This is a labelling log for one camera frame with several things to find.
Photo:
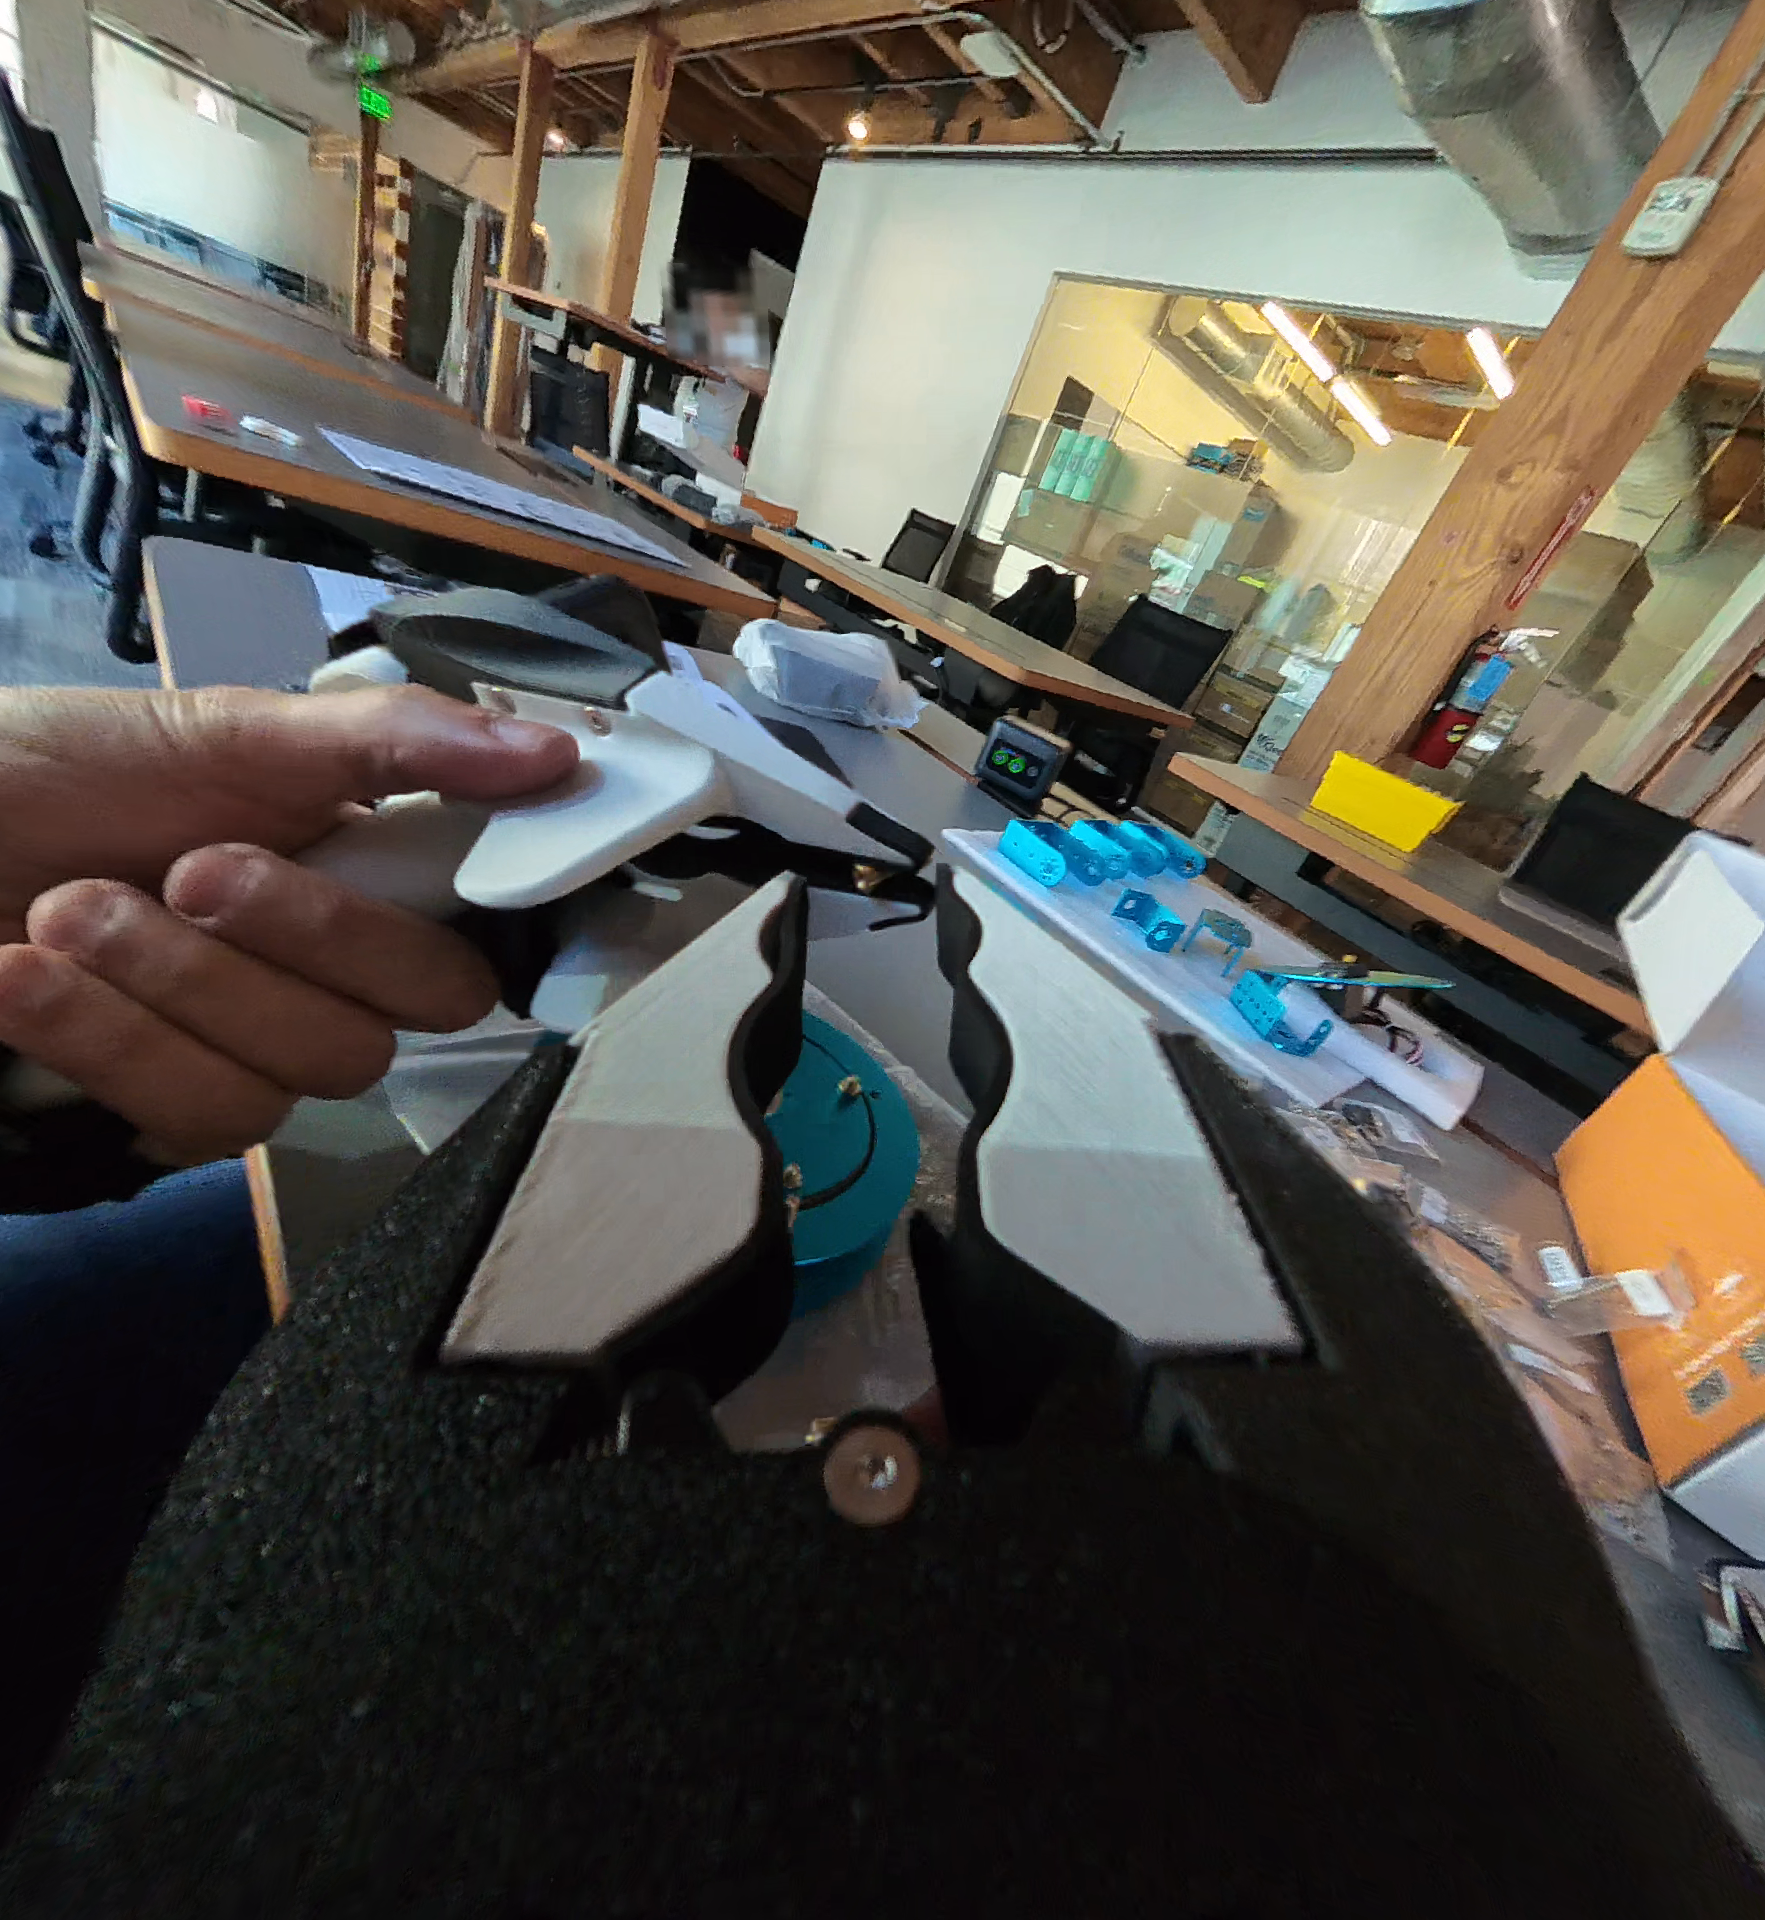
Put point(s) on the black office chair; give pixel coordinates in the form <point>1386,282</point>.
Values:
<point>918,546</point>
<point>87,374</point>
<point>1160,660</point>

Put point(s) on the orange and white box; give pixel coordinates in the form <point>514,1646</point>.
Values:
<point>1691,1200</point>

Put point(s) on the grey desk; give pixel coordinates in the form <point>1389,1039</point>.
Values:
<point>911,773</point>

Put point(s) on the person's left hand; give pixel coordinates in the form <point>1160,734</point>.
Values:
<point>149,780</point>

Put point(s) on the yellow plastic bin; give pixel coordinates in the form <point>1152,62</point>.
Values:
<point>1383,796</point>

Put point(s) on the pile of small screw bags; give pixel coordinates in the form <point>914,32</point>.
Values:
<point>1483,1246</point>

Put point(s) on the white foam sheet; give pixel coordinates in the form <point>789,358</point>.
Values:
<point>1272,1074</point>

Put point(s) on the stack of cardboard boxes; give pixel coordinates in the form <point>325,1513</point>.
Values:
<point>1255,689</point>

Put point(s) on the green exit sign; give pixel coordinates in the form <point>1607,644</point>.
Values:
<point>375,100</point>

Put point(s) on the black cube device green lights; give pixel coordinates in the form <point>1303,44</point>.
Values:
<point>1024,759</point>

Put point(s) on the small blue angle bracket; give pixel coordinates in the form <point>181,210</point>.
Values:
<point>1133,919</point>

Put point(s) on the wood-edged office table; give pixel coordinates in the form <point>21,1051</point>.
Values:
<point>1496,898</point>
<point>973,615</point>
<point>267,374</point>

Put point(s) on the printed paper sheet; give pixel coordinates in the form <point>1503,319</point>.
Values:
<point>493,489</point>

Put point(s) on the wide blue perforated bracket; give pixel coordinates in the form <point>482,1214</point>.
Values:
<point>1281,1020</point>

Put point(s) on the grey-blue metal bracket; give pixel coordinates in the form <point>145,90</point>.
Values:
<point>1218,939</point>

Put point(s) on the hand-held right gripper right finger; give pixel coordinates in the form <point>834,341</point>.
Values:
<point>1106,1170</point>

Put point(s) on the red fire extinguisher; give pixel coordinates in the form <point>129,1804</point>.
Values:
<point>1461,711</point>

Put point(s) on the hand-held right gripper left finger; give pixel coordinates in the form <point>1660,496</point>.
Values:
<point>625,1184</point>

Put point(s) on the blue round turntable base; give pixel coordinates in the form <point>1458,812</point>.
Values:
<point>859,1200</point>

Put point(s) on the wooden standing desk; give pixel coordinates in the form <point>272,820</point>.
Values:
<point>581,310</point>

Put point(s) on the black jacket on chair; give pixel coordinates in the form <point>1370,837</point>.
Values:
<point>1034,608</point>

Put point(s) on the white plastic bag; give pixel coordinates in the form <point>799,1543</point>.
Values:
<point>823,676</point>

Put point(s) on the long blue metal bracket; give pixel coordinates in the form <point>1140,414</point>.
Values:
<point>1168,849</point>
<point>1104,849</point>
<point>1040,854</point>

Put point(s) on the teal flat metal plate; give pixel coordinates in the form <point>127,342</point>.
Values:
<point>1361,980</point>

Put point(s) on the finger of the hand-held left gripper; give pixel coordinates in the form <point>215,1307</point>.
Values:
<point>762,759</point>
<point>881,903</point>

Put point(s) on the wooden pillar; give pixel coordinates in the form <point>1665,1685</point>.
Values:
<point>1542,450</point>

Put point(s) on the dark laptop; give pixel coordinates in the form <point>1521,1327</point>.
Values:
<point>1585,862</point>

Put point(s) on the metal air duct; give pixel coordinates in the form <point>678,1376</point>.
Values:
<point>1542,122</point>

